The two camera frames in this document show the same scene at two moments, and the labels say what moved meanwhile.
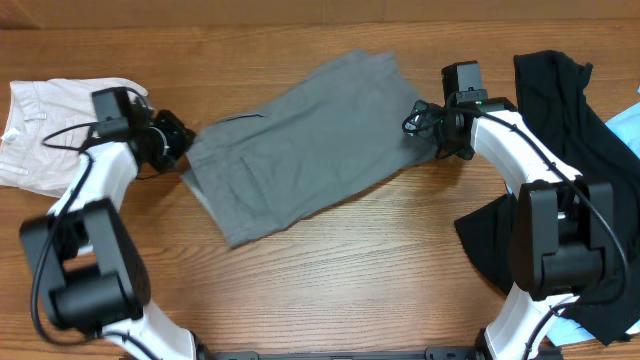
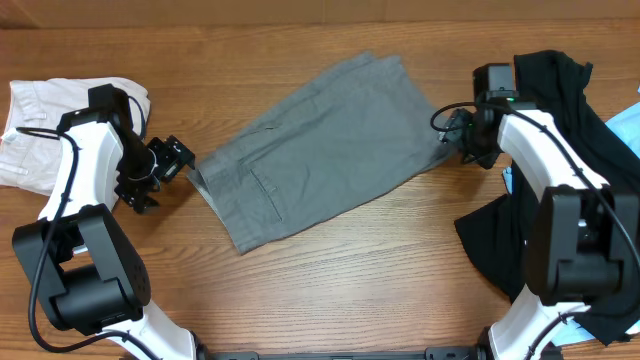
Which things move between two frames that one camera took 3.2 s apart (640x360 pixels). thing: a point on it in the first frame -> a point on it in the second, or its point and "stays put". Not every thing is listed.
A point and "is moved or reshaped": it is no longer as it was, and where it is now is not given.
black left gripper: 181,136 -> 175,156
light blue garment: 627,123 stays put
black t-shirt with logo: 557,104 stays put
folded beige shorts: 47,129 stays put
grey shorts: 263,169 is moved or reshaped
